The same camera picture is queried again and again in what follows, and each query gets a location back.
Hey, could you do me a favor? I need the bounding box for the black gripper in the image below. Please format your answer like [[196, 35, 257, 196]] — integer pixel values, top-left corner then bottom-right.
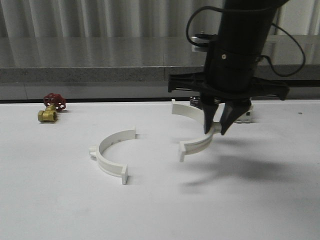
[[168, 41, 289, 136]]

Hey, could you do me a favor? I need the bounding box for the white half-ring pipe clamp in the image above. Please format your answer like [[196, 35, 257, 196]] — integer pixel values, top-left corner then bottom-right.
[[171, 99, 222, 162], [88, 127, 136, 185]]

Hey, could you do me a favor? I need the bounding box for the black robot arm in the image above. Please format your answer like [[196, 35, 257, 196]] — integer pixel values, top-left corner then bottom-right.
[[168, 0, 289, 135]]

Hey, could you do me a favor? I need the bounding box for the black cylindrical capacitor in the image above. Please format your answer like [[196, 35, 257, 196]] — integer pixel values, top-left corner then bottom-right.
[[189, 96, 202, 109]]

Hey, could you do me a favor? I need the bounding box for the brass valve red handwheel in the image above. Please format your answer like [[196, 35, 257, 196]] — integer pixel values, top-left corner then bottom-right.
[[37, 93, 66, 123]]

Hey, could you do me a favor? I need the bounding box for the grey stone ledge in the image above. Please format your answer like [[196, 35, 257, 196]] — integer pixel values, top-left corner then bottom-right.
[[0, 35, 320, 85]]

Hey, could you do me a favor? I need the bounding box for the white circuit breaker red switch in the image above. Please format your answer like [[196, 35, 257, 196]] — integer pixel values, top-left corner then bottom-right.
[[235, 105, 254, 124]]

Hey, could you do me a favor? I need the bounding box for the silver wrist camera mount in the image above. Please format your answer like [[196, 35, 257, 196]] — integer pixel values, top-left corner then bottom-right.
[[191, 31, 217, 53]]

